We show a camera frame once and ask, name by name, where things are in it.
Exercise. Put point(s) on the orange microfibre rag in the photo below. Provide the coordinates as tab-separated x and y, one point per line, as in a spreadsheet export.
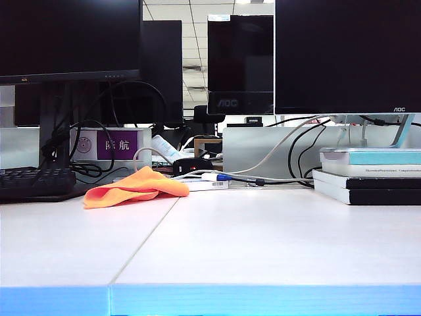
141	187

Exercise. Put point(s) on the blue and white connector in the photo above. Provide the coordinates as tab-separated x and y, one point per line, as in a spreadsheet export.
222	177

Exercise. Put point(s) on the black device with red light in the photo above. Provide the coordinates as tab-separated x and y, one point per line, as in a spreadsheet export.
187	166

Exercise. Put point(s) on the white box with barcode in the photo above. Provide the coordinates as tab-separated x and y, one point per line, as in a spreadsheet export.
210	186

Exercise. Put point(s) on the grey desk partition panel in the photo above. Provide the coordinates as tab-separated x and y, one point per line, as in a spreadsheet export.
250	148

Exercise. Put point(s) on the white tube with blue print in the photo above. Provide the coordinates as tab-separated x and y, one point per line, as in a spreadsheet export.
164	146

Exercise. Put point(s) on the small black box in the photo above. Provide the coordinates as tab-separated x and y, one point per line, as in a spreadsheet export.
254	121

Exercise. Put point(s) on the purple and white name plate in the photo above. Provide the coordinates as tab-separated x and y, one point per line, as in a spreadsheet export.
121	145

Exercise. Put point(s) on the black AOC monitor glossy bezel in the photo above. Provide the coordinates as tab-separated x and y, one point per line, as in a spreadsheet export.
240	59

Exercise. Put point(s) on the white book with small print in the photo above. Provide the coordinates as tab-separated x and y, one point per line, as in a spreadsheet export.
361	170

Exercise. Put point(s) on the dark grey monitor stand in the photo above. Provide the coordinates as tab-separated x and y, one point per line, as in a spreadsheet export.
54	115

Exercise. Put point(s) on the black desk mat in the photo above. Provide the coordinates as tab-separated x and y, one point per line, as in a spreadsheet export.
49	198

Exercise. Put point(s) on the teal cover book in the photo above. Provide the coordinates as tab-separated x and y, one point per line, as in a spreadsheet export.
378	158

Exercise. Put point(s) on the large AOC monitor silver edge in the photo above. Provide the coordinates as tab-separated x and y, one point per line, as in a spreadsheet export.
345	56

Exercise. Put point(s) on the black keyboard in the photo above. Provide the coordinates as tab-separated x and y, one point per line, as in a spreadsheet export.
26	182

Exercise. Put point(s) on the black monitor with button row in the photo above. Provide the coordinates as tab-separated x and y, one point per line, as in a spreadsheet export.
65	36

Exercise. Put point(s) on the frosted desk partition panel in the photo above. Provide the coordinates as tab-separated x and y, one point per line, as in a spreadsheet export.
19	148

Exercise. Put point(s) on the white and teal monitor stand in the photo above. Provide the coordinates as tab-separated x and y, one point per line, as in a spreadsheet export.
403	131

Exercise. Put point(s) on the wooden box frame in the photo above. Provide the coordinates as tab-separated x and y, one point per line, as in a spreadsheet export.
197	148

